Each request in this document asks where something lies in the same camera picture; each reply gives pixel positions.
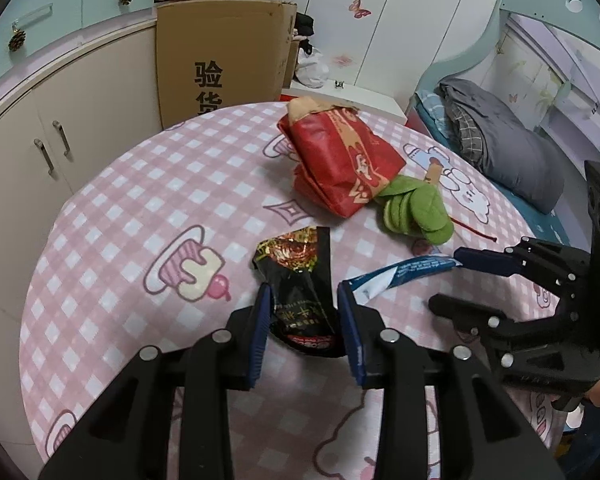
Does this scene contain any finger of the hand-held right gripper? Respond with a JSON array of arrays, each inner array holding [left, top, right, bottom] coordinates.
[[428, 293, 561, 361], [452, 237, 593, 291]]

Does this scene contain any black item behind box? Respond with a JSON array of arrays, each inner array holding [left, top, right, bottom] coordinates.
[[293, 12, 315, 56]]

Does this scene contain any pile of green round biscuits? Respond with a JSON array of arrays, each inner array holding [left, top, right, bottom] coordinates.
[[377, 175, 455, 245]]

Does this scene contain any large brown cardboard box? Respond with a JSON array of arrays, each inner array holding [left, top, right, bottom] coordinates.
[[155, 0, 299, 130]]

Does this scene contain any teal drawer unit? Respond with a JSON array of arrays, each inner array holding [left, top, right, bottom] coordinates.
[[0, 0, 159, 97]]

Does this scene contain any black snack packet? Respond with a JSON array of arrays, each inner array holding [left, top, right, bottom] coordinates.
[[252, 226, 344, 359]]

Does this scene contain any teal bed frame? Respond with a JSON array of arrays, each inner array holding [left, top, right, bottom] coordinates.
[[407, 0, 600, 111]]

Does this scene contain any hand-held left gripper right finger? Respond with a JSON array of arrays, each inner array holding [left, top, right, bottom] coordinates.
[[336, 280, 567, 480]]

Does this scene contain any beige cabinet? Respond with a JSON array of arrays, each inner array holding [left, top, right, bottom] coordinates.
[[0, 19, 164, 461]]

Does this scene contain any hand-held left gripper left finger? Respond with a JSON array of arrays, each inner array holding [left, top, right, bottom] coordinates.
[[37, 282, 274, 480]]

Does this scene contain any grey blanket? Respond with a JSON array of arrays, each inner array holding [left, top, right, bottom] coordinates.
[[439, 78, 567, 215]]

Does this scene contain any red paper bag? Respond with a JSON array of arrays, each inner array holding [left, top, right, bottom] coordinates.
[[278, 95, 408, 219]]

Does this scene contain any plaid pillow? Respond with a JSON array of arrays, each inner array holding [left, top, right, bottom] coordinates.
[[452, 102, 492, 169]]

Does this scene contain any red string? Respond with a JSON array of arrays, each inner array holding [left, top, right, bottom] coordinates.
[[449, 216, 499, 242]]

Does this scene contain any white wardrobe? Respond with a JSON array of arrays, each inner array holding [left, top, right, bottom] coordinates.
[[230, 0, 506, 111]]

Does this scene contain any small white plastic bag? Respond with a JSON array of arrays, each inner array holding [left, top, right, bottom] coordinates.
[[294, 49, 330, 89]]

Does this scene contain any blue white torn wrapper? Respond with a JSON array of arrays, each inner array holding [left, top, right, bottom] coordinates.
[[342, 255, 462, 304]]

